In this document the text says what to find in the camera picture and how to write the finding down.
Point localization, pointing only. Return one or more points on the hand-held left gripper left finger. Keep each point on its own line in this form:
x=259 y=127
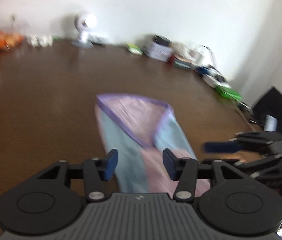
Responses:
x=111 y=165

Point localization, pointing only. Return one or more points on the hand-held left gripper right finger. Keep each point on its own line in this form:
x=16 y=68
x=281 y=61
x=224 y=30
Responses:
x=169 y=164

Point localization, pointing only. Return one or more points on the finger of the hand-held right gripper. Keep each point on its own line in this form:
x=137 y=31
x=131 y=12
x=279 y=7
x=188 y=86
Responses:
x=220 y=161
x=220 y=147

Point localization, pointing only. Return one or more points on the pastel pink blue purple garment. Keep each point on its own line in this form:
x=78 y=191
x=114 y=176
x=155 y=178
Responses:
x=131 y=120

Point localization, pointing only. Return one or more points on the black chair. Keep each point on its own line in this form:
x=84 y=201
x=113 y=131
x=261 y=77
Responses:
x=273 y=102

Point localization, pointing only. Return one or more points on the bright green box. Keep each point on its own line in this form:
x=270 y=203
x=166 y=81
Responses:
x=228 y=92

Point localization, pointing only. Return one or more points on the white power strip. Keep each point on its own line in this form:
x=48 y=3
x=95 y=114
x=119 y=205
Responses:
x=213 y=80

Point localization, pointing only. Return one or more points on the blue small gadget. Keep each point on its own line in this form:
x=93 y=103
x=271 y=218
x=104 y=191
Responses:
x=207 y=70

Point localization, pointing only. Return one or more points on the red box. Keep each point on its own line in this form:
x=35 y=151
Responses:
x=172 y=60

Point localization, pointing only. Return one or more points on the white printed tin box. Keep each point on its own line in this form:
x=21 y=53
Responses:
x=158 y=51

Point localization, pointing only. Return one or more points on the green and white box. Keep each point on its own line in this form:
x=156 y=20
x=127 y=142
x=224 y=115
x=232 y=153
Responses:
x=134 y=49

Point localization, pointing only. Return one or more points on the small black box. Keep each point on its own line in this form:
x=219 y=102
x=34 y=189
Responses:
x=162 y=40

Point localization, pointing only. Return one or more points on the white flat electronic device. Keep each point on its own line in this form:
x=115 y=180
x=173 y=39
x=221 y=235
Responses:
x=101 y=40

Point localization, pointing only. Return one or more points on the small green item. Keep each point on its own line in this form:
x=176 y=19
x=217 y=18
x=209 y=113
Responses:
x=56 y=39

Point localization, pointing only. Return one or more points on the white round-headed robot figure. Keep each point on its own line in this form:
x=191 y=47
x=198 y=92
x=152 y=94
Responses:
x=84 y=28

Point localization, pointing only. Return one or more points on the clear container of orange snacks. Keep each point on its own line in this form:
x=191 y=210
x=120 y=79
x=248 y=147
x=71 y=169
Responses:
x=4 y=40

